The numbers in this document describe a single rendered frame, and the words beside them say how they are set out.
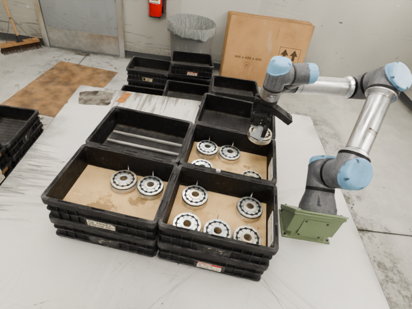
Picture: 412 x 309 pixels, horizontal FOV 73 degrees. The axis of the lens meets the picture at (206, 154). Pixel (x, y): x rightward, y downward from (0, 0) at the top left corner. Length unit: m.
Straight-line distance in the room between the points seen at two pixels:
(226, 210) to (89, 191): 0.54
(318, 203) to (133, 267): 0.75
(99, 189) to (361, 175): 0.98
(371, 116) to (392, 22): 3.26
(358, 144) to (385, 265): 1.43
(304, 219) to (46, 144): 1.28
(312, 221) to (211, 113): 0.80
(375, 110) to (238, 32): 2.73
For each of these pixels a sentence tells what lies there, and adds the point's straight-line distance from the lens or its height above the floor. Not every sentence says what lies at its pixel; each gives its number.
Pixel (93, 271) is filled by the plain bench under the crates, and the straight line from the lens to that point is 1.15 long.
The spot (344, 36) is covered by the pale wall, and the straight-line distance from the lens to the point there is 4.25.
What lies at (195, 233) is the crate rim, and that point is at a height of 0.93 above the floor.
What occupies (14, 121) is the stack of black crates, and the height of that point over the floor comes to 0.38.
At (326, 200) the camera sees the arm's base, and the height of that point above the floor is 0.91.
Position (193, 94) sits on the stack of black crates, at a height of 0.38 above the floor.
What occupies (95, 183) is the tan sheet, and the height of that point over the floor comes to 0.83.
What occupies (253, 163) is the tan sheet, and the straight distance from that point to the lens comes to 1.36.
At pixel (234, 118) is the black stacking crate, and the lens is 1.63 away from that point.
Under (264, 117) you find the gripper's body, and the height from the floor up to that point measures 1.13.
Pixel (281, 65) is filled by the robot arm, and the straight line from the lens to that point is 1.01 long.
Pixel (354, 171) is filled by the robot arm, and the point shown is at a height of 1.09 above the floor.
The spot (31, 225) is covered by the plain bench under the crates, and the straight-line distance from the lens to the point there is 1.32.
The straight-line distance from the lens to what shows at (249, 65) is 3.83.
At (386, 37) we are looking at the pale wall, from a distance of 4.48.
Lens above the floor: 1.72
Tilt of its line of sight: 41 degrees down
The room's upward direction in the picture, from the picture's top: 10 degrees clockwise
